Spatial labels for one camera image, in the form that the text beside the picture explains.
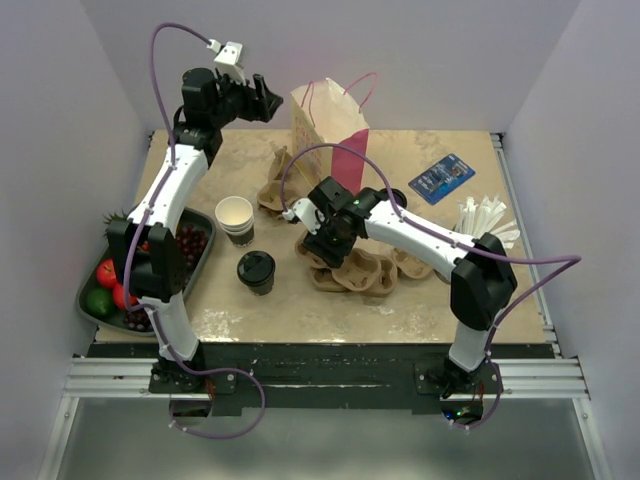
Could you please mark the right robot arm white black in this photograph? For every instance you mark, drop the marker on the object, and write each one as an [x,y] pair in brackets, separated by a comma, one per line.
[481,281]

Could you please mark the dark red grapes bunch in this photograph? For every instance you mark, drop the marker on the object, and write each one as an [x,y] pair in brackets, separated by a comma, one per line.
[192,243]

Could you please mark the toy pineapple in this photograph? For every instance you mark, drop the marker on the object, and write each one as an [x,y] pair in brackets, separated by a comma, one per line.
[110,217]

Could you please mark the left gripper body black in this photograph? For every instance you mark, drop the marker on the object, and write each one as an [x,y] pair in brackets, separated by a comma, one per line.
[236,102]

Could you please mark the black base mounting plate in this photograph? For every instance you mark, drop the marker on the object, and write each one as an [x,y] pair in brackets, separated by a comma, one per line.
[235,376]

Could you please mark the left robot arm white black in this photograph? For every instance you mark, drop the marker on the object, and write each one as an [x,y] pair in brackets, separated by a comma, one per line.
[148,260]

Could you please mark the black coffee cup lid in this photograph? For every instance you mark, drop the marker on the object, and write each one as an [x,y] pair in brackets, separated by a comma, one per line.
[256,268]

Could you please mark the red apple rear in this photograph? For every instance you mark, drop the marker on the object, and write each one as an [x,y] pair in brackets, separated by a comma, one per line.
[106,274]

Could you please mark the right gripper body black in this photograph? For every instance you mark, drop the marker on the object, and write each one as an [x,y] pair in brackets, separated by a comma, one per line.
[330,241]

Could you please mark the single cardboard cup carrier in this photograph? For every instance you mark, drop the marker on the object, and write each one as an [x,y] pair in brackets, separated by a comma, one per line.
[277,169]

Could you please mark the blue razor package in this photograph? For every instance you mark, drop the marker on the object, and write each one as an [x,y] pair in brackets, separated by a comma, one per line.
[442,178]

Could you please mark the pink beige paper bag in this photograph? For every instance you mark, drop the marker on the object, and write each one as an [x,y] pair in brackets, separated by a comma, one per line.
[326,115]

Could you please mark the red apple front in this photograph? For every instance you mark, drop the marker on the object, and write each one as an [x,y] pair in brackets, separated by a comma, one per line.
[118,296]

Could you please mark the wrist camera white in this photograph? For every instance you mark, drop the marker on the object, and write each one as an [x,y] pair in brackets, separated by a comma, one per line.
[305,212]
[228,60]

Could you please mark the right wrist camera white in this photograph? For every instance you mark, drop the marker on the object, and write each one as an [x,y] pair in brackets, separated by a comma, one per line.
[305,212]

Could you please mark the red apple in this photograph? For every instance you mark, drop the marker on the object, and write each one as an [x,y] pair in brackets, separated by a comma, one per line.
[118,296]
[106,274]

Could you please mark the green lime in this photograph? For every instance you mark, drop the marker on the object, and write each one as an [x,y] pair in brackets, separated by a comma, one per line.
[99,303]

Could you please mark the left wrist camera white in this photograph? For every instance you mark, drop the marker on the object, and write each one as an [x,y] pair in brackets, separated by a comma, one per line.
[228,60]

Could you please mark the dark paper coffee cup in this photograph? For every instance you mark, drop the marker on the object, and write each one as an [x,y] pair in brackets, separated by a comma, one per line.
[260,286]

